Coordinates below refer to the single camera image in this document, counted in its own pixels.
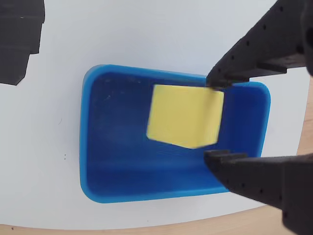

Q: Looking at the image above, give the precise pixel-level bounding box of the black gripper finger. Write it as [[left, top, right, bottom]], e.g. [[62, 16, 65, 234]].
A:
[[203, 149, 313, 235], [206, 0, 308, 91]]

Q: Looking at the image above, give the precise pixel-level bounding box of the yellow cube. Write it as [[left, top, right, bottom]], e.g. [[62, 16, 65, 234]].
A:
[[146, 84, 225, 150]]

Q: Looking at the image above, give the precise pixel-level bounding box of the blue rectangular plastic bin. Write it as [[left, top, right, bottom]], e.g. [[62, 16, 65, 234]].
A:
[[79, 64, 271, 205]]

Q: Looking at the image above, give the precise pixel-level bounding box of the white table mat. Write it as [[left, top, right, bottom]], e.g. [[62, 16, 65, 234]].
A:
[[0, 0, 313, 231]]

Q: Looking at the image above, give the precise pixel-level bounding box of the black blocky object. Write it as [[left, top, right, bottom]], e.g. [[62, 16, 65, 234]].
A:
[[0, 0, 46, 86]]

